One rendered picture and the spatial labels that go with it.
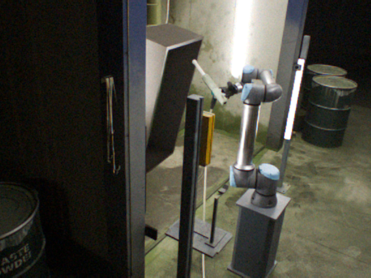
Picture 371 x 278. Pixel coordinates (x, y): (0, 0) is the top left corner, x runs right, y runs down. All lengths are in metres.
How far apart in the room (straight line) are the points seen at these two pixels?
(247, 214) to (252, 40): 2.56
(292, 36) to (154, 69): 2.19
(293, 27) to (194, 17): 1.35
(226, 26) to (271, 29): 0.60
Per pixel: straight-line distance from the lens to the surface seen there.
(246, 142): 2.44
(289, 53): 4.50
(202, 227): 2.15
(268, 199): 2.63
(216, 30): 4.86
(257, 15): 4.60
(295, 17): 4.44
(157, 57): 2.66
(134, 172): 2.20
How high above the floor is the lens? 2.16
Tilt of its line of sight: 24 degrees down
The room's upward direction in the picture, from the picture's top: 4 degrees clockwise
